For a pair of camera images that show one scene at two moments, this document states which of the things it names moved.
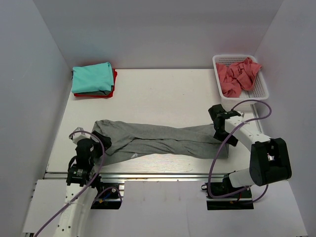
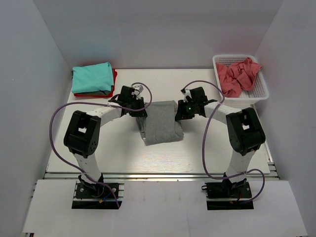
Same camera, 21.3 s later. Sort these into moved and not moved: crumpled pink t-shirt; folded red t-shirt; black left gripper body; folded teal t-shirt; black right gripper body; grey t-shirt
Moved: black left gripper body; black right gripper body; grey t-shirt
Not moved: crumpled pink t-shirt; folded teal t-shirt; folded red t-shirt
